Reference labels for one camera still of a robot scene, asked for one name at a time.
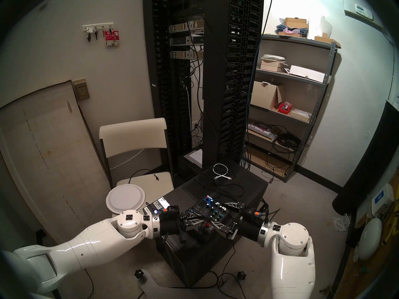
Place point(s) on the black computer tower case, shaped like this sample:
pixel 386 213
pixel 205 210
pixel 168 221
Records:
pixel 193 264

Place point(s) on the white box blue label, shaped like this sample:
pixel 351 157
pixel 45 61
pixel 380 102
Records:
pixel 382 199

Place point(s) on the open cardboard box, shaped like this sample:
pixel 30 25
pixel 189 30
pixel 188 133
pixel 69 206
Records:
pixel 263 96

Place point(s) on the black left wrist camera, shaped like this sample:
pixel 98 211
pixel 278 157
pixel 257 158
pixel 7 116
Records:
pixel 170 210

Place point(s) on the small beige box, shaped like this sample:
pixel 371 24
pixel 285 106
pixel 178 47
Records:
pixel 271 67

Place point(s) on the flat beige box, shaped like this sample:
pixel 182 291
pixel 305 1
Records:
pixel 300 115

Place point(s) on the white paper bag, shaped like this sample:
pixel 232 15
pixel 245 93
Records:
pixel 319 26

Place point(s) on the red key tag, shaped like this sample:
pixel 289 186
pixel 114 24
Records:
pixel 111 37

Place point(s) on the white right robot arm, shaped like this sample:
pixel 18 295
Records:
pixel 290 258

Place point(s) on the white key hook rail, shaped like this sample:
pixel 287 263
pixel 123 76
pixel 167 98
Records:
pixel 96 26

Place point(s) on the white lattice finger part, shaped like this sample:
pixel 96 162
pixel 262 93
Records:
pixel 341 222

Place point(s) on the white oval device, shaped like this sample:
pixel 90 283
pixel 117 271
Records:
pixel 369 239

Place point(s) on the blue pink plastic bags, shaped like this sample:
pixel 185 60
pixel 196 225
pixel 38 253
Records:
pixel 290 31

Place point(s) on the cream folding chair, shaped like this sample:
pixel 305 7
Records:
pixel 131 133

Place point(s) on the white round plate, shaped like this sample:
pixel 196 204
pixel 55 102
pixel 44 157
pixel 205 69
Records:
pixel 124 198

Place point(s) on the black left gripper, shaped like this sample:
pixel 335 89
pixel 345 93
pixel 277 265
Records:
pixel 171 225

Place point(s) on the small red box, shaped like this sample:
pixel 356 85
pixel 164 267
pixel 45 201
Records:
pixel 285 108

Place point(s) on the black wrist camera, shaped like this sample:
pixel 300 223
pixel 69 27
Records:
pixel 251 213
pixel 170 210

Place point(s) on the beige leaning board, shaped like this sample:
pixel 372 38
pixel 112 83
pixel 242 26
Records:
pixel 40 152

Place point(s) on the low brown cardboard box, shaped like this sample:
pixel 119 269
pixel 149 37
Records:
pixel 325 40

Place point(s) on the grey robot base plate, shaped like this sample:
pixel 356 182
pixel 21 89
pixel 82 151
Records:
pixel 152 290

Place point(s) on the beige wall switch plate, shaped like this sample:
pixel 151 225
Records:
pixel 81 90

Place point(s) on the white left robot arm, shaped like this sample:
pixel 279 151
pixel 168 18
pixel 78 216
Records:
pixel 87 245

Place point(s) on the pink white package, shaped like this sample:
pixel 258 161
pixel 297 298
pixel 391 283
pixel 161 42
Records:
pixel 261 130

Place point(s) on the black round knob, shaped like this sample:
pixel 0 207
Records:
pixel 139 273
pixel 241 275

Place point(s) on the grey metal shelving unit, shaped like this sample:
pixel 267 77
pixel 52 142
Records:
pixel 319 99

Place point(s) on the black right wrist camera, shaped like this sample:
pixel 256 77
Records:
pixel 251 213

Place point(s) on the white wall thermostat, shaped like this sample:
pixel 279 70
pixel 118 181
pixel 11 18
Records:
pixel 363 11

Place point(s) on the blue black audio mixer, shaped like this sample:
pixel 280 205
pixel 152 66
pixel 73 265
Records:
pixel 209 208

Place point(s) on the black server rack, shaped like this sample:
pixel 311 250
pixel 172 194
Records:
pixel 162 83
pixel 230 83

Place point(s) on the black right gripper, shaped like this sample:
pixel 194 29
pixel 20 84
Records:
pixel 247 230

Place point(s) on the grey flat device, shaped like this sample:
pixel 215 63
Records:
pixel 194 156

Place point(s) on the flat white box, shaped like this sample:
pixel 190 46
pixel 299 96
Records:
pixel 307 73

